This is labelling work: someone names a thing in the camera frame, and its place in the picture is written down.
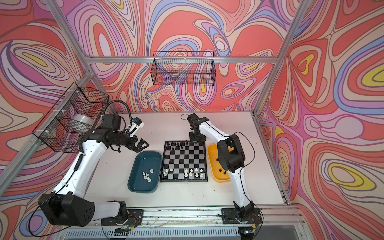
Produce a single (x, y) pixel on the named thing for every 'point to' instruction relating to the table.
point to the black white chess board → (184, 161)
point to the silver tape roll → (84, 119)
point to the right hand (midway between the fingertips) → (197, 143)
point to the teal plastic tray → (146, 172)
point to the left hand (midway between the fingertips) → (142, 139)
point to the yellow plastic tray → (219, 174)
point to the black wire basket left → (78, 110)
